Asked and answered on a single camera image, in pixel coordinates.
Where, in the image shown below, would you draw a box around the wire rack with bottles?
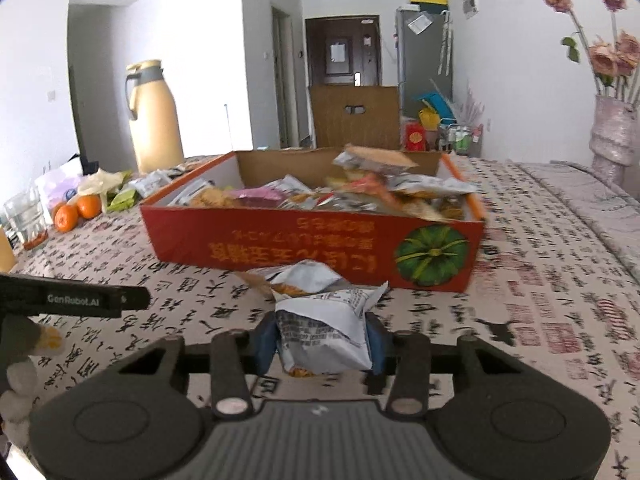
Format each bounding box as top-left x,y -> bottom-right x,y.
437,122 -> 483,158

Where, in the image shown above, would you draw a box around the pink snack packet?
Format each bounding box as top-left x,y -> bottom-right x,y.
235,185 -> 301,206

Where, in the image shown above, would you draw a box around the red cardboard box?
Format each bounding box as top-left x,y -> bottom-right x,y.
140,147 -> 487,293

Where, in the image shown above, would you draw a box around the pink textured vase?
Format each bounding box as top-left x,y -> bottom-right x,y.
589,95 -> 640,181

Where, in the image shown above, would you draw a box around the paper sheet on refrigerator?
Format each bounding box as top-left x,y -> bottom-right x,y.
406,12 -> 433,36

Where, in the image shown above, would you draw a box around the blue plastic dustpan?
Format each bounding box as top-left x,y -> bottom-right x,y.
412,92 -> 453,121

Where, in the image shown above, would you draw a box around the white purple plastic bag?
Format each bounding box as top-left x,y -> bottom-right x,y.
35,162 -> 83,211

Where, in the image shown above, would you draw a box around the small red gift box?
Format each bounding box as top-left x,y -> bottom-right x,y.
404,121 -> 430,152

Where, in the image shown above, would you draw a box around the dried pink flowers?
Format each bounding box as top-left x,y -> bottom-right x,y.
537,0 -> 640,98

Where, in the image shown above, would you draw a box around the green snack packet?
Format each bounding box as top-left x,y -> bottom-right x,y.
107,187 -> 138,213

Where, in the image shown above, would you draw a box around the pile of mixed snacks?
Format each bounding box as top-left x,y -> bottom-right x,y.
170,145 -> 481,223

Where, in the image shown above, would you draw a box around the person's left hand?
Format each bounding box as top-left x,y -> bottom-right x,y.
0,331 -> 65,423

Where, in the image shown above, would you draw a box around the dark brown door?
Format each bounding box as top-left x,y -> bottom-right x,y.
305,16 -> 382,88

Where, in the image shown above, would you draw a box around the brown cracker packet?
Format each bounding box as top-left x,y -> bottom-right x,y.
235,260 -> 346,301

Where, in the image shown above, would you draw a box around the brown cardboard box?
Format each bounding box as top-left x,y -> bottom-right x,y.
308,85 -> 402,151

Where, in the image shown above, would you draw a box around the white printed packet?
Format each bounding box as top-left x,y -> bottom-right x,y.
135,171 -> 173,198

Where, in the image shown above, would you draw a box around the pink dried grass bunch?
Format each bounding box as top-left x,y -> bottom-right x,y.
457,82 -> 485,126

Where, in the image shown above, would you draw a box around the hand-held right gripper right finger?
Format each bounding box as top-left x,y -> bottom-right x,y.
364,311 -> 526,420

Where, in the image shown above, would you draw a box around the beige thermos jug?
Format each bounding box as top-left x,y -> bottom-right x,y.
124,59 -> 186,175

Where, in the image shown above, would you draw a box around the grey refrigerator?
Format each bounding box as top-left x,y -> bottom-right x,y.
395,7 -> 455,111

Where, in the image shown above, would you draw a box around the orange fruit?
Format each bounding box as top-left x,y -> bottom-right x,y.
76,194 -> 103,220
54,205 -> 80,233

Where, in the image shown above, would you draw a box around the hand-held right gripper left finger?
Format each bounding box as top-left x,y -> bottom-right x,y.
114,311 -> 279,420

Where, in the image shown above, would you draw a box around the white cracker packet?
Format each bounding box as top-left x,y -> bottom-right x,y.
274,282 -> 390,378

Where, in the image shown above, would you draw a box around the clear drinking glass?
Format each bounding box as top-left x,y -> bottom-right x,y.
4,191 -> 50,251

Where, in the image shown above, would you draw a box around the white folded umbrella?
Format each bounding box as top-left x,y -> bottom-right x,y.
437,10 -> 453,76

